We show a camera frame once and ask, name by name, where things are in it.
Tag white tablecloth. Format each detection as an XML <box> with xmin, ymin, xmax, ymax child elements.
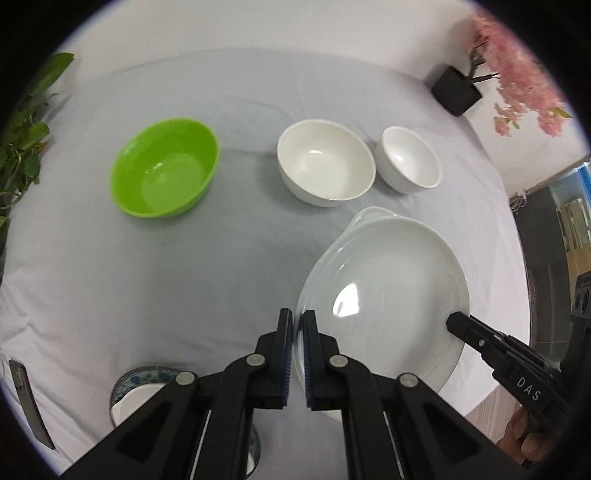
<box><xmin>0</xmin><ymin>48</ymin><xmax>532</xmax><ymax>480</ymax></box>

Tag black square flower pot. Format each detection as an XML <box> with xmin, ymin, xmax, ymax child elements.
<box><xmin>431</xmin><ymin>66</ymin><xmax>483</xmax><ymax>117</ymax></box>

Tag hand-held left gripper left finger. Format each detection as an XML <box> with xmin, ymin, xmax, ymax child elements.
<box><xmin>60</xmin><ymin>309</ymin><xmax>294</xmax><ymax>480</ymax></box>

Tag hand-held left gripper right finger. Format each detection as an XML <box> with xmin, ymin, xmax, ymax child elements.
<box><xmin>299</xmin><ymin>310</ymin><xmax>527</xmax><ymax>480</ymax></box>

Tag green leafy plant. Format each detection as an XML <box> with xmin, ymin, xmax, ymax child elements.
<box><xmin>0</xmin><ymin>53</ymin><xmax>75</xmax><ymax>278</ymax></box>

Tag pink artificial flowers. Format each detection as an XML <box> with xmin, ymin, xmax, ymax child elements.
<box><xmin>468</xmin><ymin>11</ymin><xmax>573</xmax><ymax>138</ymax></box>

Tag black smartphone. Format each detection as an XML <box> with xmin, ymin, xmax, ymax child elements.
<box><xmin>9</xmin><ymin>360</ymin><xmax>56</xmax><ymax>450</ymax></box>

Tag small white bowl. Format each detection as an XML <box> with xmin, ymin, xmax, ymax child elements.
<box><xmin>375</xmin><ymin>126</ymin><xmax>443</xmax><ymax>195</ymax></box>

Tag white deep plate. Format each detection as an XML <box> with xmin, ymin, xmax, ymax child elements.
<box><xmin>295</xmin><ymin>206</ymin><xmax>472</xmax><ymax>423</ymax></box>

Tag dark glass door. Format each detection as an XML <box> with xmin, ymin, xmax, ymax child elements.
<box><xmin>509</xmin><ymin>159</ymin><xmax>591</xmax><ymax>352</ymax></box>

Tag blue patterned plate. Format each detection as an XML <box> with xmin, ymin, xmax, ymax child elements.
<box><xmin>110</xmin><ymin>366</ymin><xmax>262</xmax><ymax>478</ymax></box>

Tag green plastic bowl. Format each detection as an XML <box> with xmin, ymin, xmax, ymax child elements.
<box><xmin>109</xmin><ymin>119</ymin><xmax>219</xmax><ymax>217</ymax></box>

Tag large white bowl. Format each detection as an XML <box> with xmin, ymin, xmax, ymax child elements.
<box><xmin>277</xmin><ymin>119</ymin><xmax>377</xmax><ymax>207</ymax></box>

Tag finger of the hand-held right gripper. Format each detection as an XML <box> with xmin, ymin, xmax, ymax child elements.
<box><xmin>446</xmin><ymin>312</ymin><xmax>506</xmax><ymax>367</ymax></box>

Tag person's right hand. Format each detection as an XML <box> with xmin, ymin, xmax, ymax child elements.
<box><xmin>496</xmin><ymin>405</ymin><xmax>557</xmax><ymax>468</ymax></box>

